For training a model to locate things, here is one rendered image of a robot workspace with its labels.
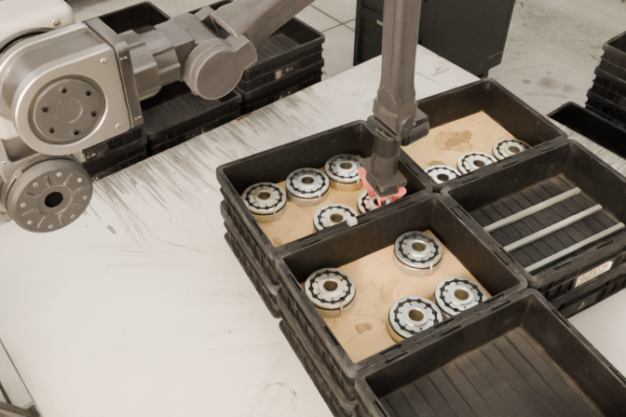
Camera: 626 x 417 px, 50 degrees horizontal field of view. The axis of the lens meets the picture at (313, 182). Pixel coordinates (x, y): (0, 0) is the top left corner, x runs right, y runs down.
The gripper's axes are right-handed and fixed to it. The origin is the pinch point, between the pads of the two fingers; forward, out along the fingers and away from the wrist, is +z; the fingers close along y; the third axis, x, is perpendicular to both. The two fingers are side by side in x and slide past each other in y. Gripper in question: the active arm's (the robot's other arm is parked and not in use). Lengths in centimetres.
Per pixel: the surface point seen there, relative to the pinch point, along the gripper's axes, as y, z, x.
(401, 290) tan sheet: -21.8, 4.4, 5.9
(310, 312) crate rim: -26.3, -4.6, 28.6
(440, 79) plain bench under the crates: 59, 14, -56
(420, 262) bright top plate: -18.7, 1.3, -0.1
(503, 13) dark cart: 130, 38, -141
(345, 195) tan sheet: 8.7, 4.2, 3.8
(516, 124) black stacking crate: 11.8, -1.8, -47.0
